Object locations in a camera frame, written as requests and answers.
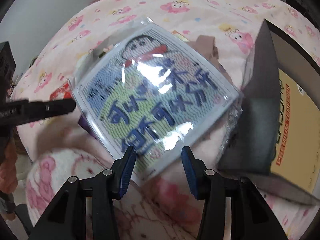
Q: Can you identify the red packet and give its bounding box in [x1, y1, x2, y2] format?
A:
[49, 82, 72, 101]

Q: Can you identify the cartoon bead art pack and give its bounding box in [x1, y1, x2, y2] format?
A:
[72, 18, 240, 185]

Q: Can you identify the white pink kitty blanket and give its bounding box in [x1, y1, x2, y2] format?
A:
[26, 149, 201, 239]

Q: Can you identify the black storage box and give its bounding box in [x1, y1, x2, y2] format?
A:
[217, 20, 319, 205]

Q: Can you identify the beige pink garment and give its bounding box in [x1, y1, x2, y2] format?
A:
[188, 35, 219, 64]

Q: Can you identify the pink cartoon bed sheet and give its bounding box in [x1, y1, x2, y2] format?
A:
[12, 0, 319, 211]

